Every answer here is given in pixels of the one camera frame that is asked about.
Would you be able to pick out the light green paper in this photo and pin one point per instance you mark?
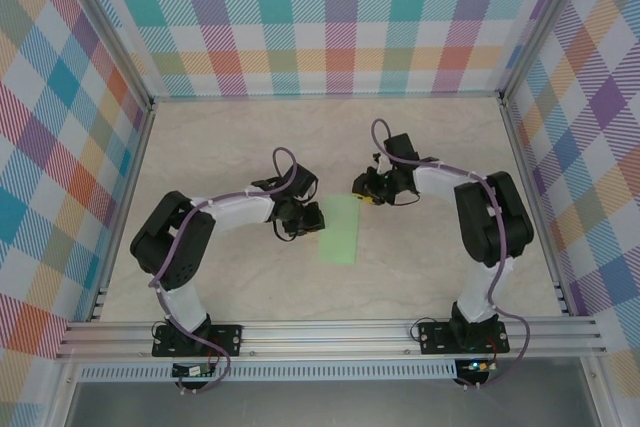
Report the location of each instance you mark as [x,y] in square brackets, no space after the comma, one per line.
[340,232]

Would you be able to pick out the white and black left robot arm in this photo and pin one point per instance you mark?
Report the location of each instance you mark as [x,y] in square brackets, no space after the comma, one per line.
[235,209]

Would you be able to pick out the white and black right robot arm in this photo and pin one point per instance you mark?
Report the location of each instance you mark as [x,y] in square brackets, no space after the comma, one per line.
[440,182]

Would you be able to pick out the grey metal panel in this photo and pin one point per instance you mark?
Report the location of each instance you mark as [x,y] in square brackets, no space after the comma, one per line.
[325,404]

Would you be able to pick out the small left circuit board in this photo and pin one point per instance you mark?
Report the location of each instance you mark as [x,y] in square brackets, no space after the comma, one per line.
[192,371]

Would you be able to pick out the small circuit board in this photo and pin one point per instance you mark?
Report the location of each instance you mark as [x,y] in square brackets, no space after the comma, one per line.
[192,371]
[477,366]

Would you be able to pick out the small right circuit board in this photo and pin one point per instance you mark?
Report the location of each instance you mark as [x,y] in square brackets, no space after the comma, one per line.
[477,366]

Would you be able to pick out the aluminium back rail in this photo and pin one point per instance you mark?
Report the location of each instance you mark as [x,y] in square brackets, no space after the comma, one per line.
[325,96]

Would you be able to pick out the long aluminium base rail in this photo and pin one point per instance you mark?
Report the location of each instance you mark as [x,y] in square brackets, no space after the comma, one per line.
[325,337]

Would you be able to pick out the aluminium side rail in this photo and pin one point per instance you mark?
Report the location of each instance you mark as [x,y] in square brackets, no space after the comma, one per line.
[531,197]
[132,172]

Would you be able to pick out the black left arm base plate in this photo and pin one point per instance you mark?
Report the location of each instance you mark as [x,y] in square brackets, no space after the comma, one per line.
[227,339]

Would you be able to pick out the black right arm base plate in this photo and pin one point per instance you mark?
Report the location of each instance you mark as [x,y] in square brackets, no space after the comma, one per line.
[430,342]

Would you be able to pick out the aluminium frame post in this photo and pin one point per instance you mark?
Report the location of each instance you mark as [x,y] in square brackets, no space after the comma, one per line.
[542,22]
[107,32]

